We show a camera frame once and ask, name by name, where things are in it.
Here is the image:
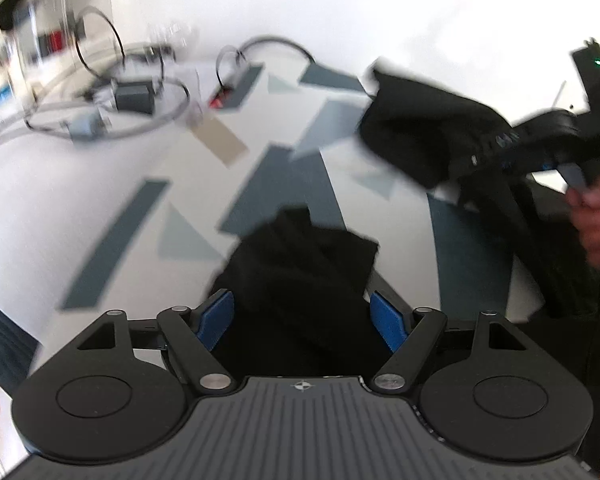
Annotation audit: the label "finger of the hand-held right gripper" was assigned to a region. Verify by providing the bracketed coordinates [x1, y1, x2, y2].
[452, 127, 536, 183]

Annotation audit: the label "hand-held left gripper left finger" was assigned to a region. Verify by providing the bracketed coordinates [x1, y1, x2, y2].
[74, 288, 237, 395]

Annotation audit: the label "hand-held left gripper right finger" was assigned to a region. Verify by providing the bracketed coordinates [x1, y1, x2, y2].
[369, 289, 528, 395]

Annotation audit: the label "black garment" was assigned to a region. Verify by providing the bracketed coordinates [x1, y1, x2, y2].
[207, 65, 600, 378]

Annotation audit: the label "person's right hand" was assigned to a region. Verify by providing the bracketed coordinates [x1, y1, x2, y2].
[566, 165, 600, 268]

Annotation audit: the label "geometric patterned bed sheet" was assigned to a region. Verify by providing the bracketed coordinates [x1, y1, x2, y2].
[0, 52, 536, 411]

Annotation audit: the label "white power adapter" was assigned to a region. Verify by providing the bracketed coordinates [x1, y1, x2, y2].
[68, 112, 106, 142]

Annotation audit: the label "black charger block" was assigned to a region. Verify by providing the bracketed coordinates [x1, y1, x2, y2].
[110, 81, 157, 115]

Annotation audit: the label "clear plastic bags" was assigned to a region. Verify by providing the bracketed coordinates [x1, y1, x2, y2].
[147, 22, 201, 58]

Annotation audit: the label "clear acrylic organizer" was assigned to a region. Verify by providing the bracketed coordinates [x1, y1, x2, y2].
[0, 0, 83, 83]

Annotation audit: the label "grey charging cable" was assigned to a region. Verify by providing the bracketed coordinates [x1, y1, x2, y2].
[24, 76, 191, 140]

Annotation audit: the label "black looped cable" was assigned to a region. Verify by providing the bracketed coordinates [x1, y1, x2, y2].
[215, 35, 317, 93]

